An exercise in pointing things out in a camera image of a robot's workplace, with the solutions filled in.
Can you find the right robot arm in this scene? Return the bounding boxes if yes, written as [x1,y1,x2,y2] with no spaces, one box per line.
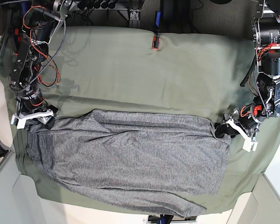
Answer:
[9,0,72,129]

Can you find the blue clamp handle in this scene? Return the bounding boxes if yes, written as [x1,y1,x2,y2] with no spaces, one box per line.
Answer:
[154,11,161,33]

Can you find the top red-black clamp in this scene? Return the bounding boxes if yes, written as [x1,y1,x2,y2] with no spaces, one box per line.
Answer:
[152,33,161,50]

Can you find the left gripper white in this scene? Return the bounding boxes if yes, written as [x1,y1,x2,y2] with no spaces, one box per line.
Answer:
[215,113,258,141]

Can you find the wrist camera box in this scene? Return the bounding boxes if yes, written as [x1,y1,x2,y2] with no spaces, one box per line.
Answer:
[11,114,26,129]
[242,140,258,152]

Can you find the aluminium frame bracket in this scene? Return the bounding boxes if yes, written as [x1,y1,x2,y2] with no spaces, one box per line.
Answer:
[128,9,140,22]

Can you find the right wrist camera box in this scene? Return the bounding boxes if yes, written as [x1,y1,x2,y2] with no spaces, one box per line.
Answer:
[11,114,26,129]

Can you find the green table cloth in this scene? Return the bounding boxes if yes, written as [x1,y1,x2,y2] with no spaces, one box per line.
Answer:
[11,26,280,214]

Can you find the bottom orange-black clamp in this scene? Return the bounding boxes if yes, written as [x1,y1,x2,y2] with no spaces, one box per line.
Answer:
[156,215,174,224]

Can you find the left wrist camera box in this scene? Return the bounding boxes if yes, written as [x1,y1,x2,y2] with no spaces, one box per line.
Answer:
[242,140,258,152]

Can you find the grey long-sleeve T-shirt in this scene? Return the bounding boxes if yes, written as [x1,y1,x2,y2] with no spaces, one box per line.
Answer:
[27,110,231,217]

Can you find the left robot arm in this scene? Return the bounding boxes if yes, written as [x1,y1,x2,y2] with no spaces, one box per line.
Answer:
[215,0,280,141]

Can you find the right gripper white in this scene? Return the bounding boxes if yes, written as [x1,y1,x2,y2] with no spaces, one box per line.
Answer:
[15,108,58,131]

